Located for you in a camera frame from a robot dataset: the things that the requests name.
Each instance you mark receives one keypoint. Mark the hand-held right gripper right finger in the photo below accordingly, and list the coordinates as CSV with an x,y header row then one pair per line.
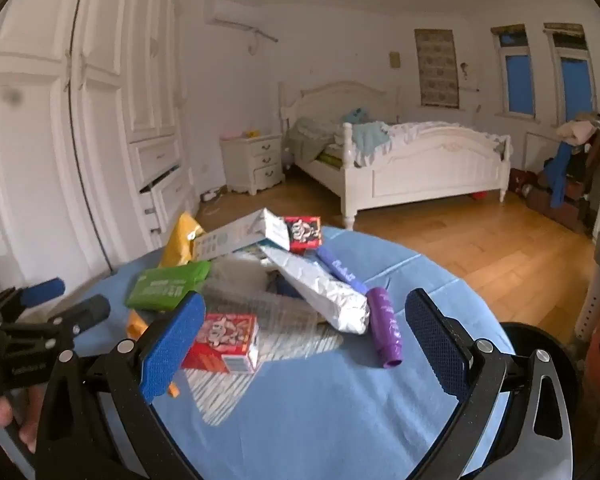
x,y
435,345

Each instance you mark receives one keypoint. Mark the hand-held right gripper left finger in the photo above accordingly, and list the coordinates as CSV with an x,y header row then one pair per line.
x,y
172,347

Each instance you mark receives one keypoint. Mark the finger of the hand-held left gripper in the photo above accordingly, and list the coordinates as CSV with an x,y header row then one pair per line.
x,y
42,291
87,310

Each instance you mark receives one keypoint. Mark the purple tube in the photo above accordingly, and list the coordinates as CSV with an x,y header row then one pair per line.
x,y
386,327

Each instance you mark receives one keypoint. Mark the red cartoon milk carton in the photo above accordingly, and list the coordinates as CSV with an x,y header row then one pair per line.
x,y
230,340
302,234

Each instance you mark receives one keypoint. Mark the green snack packet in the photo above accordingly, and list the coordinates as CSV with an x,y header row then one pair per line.
x,y
165,287

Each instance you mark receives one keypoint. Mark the white fluffy ball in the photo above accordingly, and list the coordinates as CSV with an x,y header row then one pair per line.
x,y
250,285

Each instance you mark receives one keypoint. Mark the yellow plastic bag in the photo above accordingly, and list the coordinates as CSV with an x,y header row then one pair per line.
x,y
177,242

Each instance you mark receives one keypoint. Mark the silver foil bag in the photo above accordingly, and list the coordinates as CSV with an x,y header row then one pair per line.
x,y
325,295

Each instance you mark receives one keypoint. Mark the blue-purple stick wrapper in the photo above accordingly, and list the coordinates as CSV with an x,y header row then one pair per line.
x,y
340,270

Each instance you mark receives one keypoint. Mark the white and teal box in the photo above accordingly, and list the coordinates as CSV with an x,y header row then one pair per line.
x,y
230,240

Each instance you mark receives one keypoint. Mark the small red object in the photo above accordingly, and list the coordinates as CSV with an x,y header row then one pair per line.
x,y
481,195

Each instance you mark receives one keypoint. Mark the white bed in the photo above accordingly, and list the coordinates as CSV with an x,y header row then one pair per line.
x,y
430,170

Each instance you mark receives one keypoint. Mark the dark pile of belongings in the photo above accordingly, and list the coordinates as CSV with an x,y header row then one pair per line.
x,y
540,190

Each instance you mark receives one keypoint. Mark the white nightstand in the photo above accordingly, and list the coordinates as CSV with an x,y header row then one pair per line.
x,y
260,165

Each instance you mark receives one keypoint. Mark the blue cloth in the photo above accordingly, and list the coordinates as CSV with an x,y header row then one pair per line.
x,y
561,175

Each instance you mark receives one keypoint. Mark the light blue blanket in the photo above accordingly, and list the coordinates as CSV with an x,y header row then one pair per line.
x,y
370,140

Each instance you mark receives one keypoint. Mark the white wardrobe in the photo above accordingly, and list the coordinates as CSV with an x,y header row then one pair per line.
x,y
105,85

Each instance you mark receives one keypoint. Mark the teal plush toy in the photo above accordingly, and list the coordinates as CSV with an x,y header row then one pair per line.
x,y
357,115

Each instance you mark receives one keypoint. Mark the pink clothes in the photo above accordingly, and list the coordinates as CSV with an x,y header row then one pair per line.
x,y
575,131

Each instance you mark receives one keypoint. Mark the blue-paned window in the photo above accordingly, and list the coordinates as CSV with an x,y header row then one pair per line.
x,y
520,82
577,87

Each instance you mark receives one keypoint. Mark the patterned window blind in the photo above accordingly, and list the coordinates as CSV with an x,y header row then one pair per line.
x,y
436,67

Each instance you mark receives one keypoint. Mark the small beige wall panel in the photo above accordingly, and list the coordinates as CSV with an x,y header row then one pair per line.
x,y
395,59

